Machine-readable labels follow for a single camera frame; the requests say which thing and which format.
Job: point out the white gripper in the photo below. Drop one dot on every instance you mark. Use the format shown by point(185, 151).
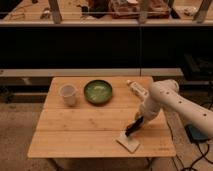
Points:
point(148, 110)

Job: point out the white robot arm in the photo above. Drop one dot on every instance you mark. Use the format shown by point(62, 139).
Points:
point(165, 93)

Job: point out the blue power adapter box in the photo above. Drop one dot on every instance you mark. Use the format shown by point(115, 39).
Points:
point(195, 135)

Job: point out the white sponge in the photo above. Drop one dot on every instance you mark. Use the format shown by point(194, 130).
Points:
point(128, 143)

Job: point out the dark brown rectangular eraser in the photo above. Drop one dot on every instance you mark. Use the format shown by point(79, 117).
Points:
point(133, 127)

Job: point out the wooden folding table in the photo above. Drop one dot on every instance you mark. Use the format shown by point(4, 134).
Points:
point(88, 131)

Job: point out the translucent white plastic cup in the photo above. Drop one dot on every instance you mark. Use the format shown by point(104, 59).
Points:
point(68, 93)

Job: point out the background workbench shelf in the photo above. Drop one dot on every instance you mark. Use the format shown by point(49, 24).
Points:
point(106, 12)

